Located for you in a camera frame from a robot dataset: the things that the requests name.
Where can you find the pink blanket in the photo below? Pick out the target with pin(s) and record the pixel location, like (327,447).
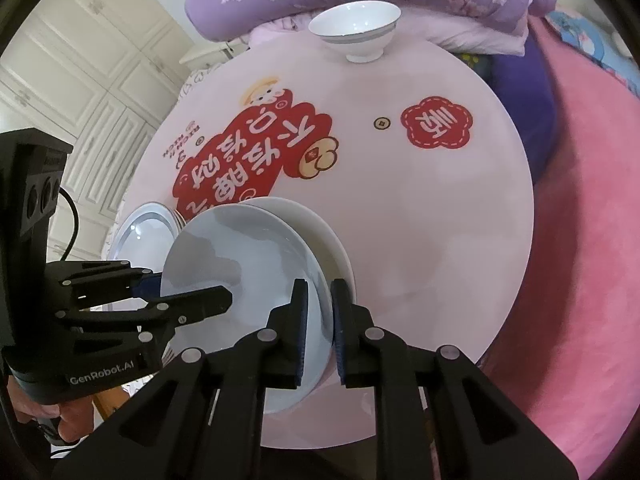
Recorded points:
(575,285)

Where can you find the heart print mattress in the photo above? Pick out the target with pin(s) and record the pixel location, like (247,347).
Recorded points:
(190,85)

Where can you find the cream panelled wardrobe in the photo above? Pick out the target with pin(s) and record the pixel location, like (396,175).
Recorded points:
(75,85)

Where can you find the white bowl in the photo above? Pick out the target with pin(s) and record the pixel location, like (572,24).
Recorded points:
(360,45)

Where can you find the plain white plate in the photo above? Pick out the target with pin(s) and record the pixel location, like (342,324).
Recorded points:
(240,260)
(320,240)

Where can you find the blue print cloth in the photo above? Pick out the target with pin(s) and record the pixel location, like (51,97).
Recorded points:
(580,35)

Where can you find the person's left hand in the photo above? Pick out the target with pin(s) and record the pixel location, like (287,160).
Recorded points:
(70,417)

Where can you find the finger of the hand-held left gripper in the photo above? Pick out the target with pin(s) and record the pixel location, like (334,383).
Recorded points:
(200,305)
(115,275)

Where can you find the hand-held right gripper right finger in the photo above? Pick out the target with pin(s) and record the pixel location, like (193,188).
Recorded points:
(337,330)

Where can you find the round pink printed table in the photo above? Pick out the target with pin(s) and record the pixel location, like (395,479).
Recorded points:
(425,210)

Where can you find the cream nightstand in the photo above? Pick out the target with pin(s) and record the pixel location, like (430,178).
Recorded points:
(210,52)

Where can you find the large grey-rimmed patterned plate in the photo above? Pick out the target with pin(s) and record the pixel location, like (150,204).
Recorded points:
(142,235)

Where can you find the dark purple cloth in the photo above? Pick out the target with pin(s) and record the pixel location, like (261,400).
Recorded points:
(525,110)

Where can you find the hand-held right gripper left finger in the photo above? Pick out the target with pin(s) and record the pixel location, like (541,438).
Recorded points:
(300,330)

